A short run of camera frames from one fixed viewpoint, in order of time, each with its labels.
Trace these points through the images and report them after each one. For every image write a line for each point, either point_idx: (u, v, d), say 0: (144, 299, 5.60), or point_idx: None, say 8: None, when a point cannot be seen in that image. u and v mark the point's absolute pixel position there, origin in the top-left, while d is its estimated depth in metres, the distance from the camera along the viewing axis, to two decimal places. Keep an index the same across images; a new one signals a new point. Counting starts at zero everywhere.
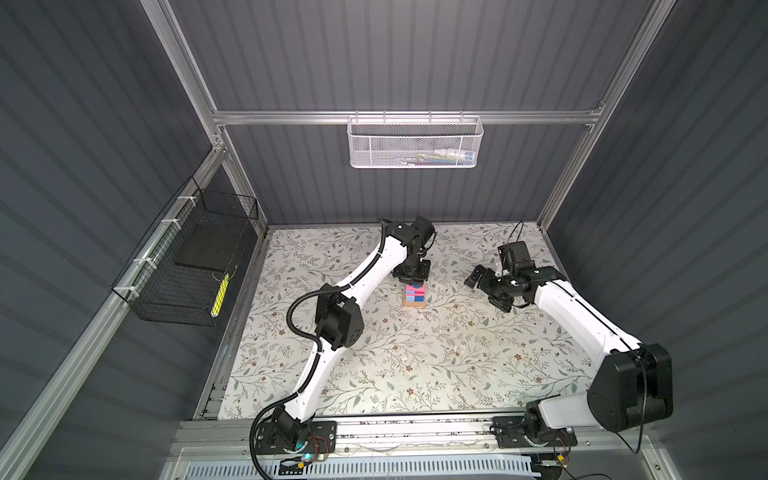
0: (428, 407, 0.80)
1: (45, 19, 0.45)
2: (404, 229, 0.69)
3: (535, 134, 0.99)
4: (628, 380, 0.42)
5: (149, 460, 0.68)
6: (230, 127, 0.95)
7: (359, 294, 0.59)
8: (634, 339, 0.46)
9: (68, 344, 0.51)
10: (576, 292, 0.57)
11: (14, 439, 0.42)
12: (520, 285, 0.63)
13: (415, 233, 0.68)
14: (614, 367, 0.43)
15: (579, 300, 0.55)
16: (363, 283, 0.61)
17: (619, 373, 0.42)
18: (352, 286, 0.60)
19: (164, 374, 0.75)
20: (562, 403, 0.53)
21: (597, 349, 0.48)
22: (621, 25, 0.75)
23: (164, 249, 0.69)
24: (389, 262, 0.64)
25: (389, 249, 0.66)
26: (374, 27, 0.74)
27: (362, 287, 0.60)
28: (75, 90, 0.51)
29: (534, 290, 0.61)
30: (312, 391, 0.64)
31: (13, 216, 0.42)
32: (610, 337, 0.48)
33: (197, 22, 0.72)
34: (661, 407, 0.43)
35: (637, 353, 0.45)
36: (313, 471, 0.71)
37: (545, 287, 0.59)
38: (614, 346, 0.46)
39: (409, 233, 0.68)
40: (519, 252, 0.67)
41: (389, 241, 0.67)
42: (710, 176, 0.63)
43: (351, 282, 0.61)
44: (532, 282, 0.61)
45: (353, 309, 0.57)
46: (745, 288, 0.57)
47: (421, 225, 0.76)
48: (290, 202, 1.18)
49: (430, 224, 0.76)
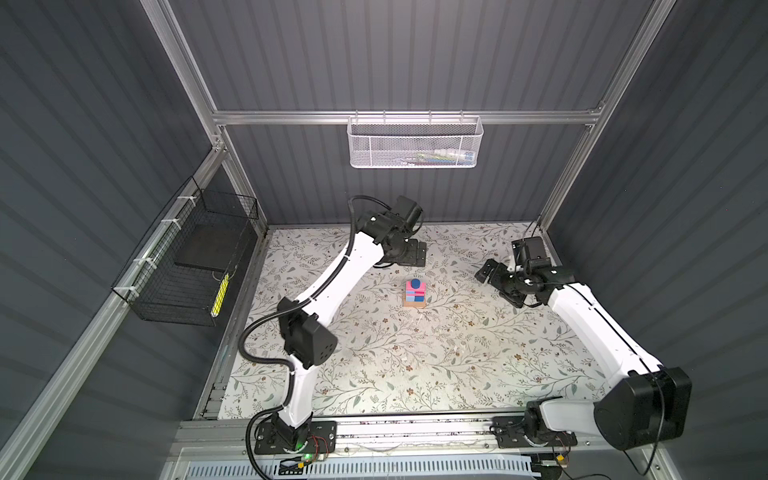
0: (428, 407, 0.80)
1: (45, 19, 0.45)
2: (377, 222, 0.58)
3: (535, 134, 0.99)
4: (642, 404, 0.40)
5: (149, 460, 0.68)
6: (230, 127, 0.95)
7: (323, 307, 0.50)
8: (655, 360, 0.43)
9: (68, 345, 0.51)
10: (595, 301, 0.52)
11: (13, 439, 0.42)
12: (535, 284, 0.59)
13: (391, 226, 0.57)
14: (630, 390, 0.41)
15: (599, 311, 0.51)
16: (327, 294, 0.52)
17: (635, 397, 0.40)
18: (314, 300, 0.51)
19: (164, 375, 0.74)
20: (565, 408, 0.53)
21: (612, 366, 0.45)
22: (621, 26, 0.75)
23: (164, 249, 0.69)
24: (361, 266, 0.54)
25: (358, 250, 0.55)
26: (374, 27, 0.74)
27: (327, 299, 0.51)
28: (76, 90, 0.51)
29: (549, 292, 0.57)
30: (298, 406, 0.61)
31: (13, 217, 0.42)
32: (630, 357, 0.44)
33: (197, 21, 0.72)
34: (670, 428, 0.42)
35: (653, 375, 0.42)
36: (313, 471, 0.71)
37: (560, 294, 0.55)
38: (632, 368, 0.43)
39: (383, 227, 0.57)
40: (535, 249, 0.63)
41: (358, 239, 0.57)
42: (711, 175, 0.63)
43: (311, 295, 0.52)
44: (548, 284, 0.57)
45: (316, 328, 0.48)
46: (745, 288, 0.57)
47: (401, 210, 0.64)
48: (290, 202, 1.18)
49: (411, 203, 0.63)
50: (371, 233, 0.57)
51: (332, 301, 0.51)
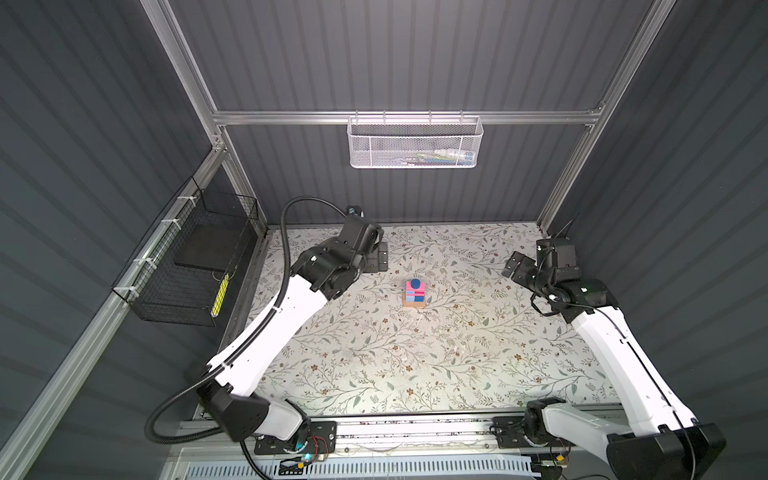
0: (428, 407, 0.80)
1: (44, 18, 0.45)
2: (319, 261, 0.48)
3: (534, 134, 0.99)
4: (669, 461, 0.36)
5: (148, 460, 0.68)
6: (230, 127, 0.95)
7: (242, 376, 0.40)
8: (689, 413, 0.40)
9: (67, 346, 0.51)
10: (629, 334, 0.47)
11: (14, 440, 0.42)
12: (561, 302, 0.52)
13: (337, 265, 0.47)
14: (658, 446, 0.37)
15: (632, 346, 0.45)
16: (248, 358, 0.41)
17: (663, 456, 0.37)
18: (228, 368, 0.41)
19: (164, 375, 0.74)
20: (569, 422, 0.59)
21: (640, 414, 0.41)
22: (621, 26, 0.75)
23: (164, 249, 0.69)
24: (295, 318, 0.44)
25: (292, 298, 0.45)
26: (374, 27, 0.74)
27: (247, 365, 0.41)
28: (75, 89, 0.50)
29: (576, 312, 0.51)
30: (278, 431, 0.58)
31: (13, 217, 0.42)
32: (662, 407, 0.40)
33: (197, 21, 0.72)
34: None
35: (682, 427, 0.39)
36: (313, 471, 0.71)
37: (596, 322, 0.48)
38: (664, 422, 0.39)
39: (325, 270, 0.47)
40: (563, 255, 0.54)
41: (293, 282, 0.46)
42: (712, 175, 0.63)
43: (225, 361, 0.41)
44: (576, 304, 0.50)
45: (226, 404, 0.38)
46: (746, 288, 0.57)
47: (351, 237, 0.51)
48: (290, 202, 1.18)
49: (362, 225, 0.50)
50: (310, 276, 0.46)
51: (254, 366, 0.41)
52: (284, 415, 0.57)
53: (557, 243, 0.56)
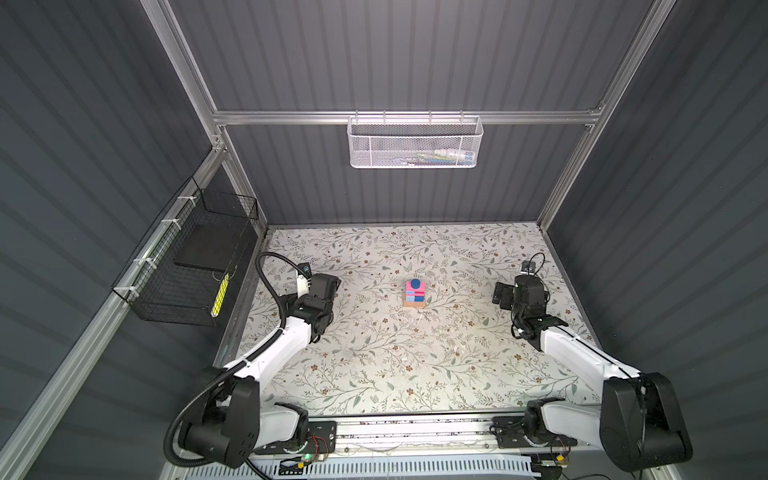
0: (428, 407, 0.80)
1: (45, 18, 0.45)
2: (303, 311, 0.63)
3: (534, 134, 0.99)
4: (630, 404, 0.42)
5: (148, 461, 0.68)
6: (230, 127, 0.95)
7: (256, 372, 0.46)
8: (634, 368, 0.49)
9: (67, 346, 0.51)
10: (576, 335, 0.60)
11: (14, 440, 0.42)
12: (525, 334, 0.67)
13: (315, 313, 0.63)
14: (614, 394, 0.43)
15: (579, 340, 0.58)
16: (261, 361, 0.48)
17: (618, 398, 0.43)
18: (248, 364, 0.47)
19: (164, 375, 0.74)
20: (567, 416, 0.60)
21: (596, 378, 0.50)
22: (621, 26, 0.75)
23: (164, 249, 0.69)
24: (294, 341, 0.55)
25: (292, 327, 0.58)
26: (374, 26, 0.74)
27: (260, 365, 0.48)
28: (76, 90, 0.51)
29: (538, 339, 0.65)
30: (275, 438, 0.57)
31: (13, 216, 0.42)
32: (609, 367, 0.50)
33: (197, 21, 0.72)
34: (677, 443, 0.41)
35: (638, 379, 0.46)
36: (313, 471, 0.71)
37: (551, 336, 0.61)
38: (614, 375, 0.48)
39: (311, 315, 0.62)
40: (534, 294, 0.67)
41: (290, 320, 0.60)
42: (711, 175, 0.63)
43: (246, 359, 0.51)
44: (536, 331, 0.65)
45: (248, 393, 0.42)
46: (746, 288, 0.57)
47: (319, 291, 0.67)
48: (290, 202, 1.18)
49: (327, 280, 0.67)
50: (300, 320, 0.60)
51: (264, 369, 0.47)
52: (278, 421, 0.57)
53: (530, 283, 0.68)
